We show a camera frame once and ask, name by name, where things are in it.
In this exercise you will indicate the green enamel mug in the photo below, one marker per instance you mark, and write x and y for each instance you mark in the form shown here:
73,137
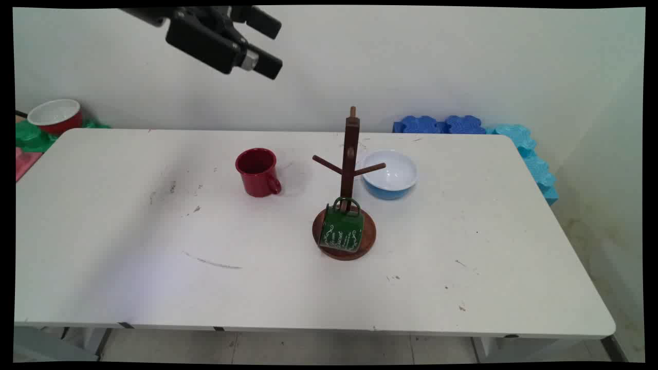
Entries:
342,231

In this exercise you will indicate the light blue foam mat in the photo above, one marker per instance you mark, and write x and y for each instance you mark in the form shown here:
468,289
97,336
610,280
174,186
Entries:
540,177
516,136

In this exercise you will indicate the dark blue foam mat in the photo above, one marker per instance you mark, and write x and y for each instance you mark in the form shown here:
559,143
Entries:
464,125
419,125

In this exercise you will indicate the red bowl white inside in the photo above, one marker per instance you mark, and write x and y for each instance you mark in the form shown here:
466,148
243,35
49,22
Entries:
54,113

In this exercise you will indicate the green foam mat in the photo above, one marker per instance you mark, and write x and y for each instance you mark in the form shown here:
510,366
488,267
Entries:
31,139

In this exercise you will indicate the blue bowl white inside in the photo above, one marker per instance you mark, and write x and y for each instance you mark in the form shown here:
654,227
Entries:
390,172

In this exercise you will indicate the red enamel mug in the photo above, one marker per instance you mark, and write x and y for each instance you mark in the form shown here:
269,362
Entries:
256,177

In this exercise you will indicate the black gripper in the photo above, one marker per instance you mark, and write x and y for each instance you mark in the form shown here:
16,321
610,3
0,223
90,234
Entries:
154,14

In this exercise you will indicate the brown wooden mug tree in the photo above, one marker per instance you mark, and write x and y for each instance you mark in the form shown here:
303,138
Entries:
350,149

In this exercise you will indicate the grey table leg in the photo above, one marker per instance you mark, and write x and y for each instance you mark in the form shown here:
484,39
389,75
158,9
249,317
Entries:
534,348

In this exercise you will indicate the pink foam mat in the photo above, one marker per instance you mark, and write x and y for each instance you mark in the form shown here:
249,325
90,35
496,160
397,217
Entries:
24,162

